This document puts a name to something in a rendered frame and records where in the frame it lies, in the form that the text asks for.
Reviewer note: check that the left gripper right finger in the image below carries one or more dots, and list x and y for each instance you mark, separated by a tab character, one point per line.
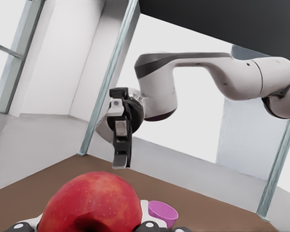
149	226

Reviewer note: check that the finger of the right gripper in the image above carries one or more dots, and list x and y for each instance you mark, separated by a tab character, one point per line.
130	152
120	145

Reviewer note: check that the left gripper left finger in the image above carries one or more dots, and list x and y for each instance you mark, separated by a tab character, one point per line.
24	226

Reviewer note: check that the red apple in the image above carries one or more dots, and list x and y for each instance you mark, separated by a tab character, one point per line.
91	200

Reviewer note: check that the small purple bowl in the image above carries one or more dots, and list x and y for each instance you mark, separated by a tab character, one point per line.
163	212

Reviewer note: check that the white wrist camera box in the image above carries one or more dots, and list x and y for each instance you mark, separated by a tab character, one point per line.
116	104

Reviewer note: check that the silver frame post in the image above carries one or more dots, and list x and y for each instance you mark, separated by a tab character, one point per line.
111	72
278	169
19	53

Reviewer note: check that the silver frame crossbar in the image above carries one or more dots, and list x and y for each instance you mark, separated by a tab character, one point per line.
6	49

